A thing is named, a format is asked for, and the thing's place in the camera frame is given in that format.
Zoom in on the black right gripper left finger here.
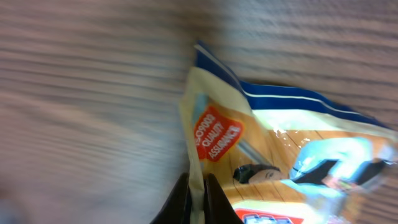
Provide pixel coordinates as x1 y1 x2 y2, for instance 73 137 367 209
150 173 192 224

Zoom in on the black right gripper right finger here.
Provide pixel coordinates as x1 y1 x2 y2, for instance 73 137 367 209
203 174 243 224

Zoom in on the yellow wet wipes pack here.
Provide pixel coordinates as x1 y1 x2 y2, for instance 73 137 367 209
180 42 397 223

